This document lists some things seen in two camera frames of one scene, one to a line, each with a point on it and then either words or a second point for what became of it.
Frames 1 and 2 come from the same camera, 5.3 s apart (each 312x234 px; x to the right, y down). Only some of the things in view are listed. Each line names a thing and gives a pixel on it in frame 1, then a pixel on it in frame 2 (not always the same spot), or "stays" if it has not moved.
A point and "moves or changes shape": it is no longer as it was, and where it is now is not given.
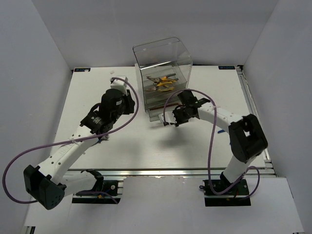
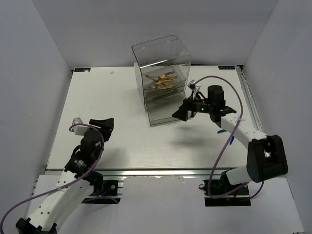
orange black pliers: (163, 83) to (165, 77)
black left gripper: (130, 103) to (107, 126)
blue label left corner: (82, 69) stays
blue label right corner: (226, 67) stays
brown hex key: (164, 106) to (170, 94)
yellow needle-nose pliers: (166, 78) moves or changes shape
